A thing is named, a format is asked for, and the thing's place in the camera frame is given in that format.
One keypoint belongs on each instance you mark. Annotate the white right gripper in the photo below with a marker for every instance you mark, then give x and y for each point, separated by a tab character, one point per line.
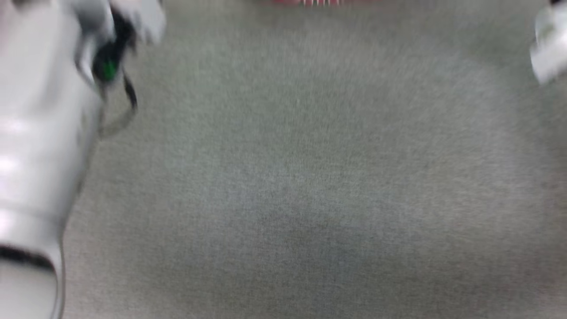
551	44

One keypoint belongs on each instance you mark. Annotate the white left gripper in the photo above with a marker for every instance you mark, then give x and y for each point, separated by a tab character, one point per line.
141	17

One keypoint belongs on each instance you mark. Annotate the red white basketball jersey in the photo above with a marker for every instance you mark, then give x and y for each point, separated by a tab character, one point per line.
310	1

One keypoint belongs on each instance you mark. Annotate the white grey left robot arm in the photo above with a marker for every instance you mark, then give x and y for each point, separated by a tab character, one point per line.
35	155

